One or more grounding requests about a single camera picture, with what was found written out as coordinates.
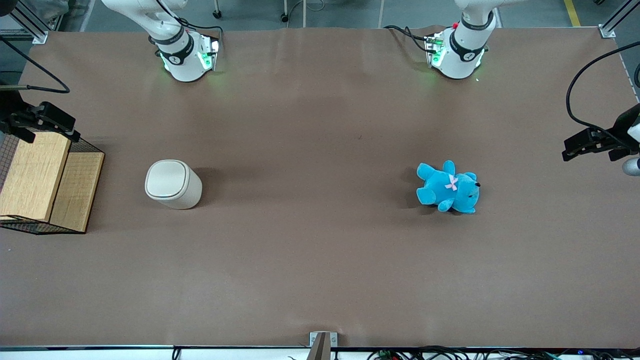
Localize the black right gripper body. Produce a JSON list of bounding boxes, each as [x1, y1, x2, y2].
[[0, 89, 40, 147]]

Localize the black right base cable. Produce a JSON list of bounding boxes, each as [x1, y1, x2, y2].
[[176, 16, 225, 40]]

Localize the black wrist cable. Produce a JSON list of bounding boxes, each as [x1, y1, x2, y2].
[[0, 36, 71, 95], [565, 41, 640, 151]]

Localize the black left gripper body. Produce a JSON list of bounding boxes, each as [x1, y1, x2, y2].
[[596, 102, 640, 162]]

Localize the cream white trash can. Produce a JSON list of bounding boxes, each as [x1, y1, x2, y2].
[[144, 159, 203, 210]]

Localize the black wire rack wooden boards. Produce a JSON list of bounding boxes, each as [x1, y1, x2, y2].
[[0, 127, 106, 236]]

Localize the black base cable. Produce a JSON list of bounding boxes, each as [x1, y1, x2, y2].
[[176, 16, 225, 40], [383, 24, 434, 54]]

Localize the tangled black cable bundle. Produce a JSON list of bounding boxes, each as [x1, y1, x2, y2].
[[365, 345, 640, 360]]

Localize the aluminium frame post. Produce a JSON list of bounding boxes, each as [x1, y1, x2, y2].
[[0, 0, 49, 46], [597, 0, 640, 40]]

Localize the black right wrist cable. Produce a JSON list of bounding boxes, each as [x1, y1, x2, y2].
[[0, 36, 71, 95]]

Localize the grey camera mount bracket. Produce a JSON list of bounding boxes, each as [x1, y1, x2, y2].
[[306, 331, 339, 360]]

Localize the brown table cover sheet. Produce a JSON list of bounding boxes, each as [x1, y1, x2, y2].
[[0, 25, 640, 350]]

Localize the blue teddy bear plush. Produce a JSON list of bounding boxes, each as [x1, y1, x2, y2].
[[416, 160, 482, 215]]

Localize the black left base cable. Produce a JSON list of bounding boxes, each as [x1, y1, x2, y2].
[[383, 24, 434, 54]]

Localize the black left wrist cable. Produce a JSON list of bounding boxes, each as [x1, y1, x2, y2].
[[565, 41, 640, 151]]

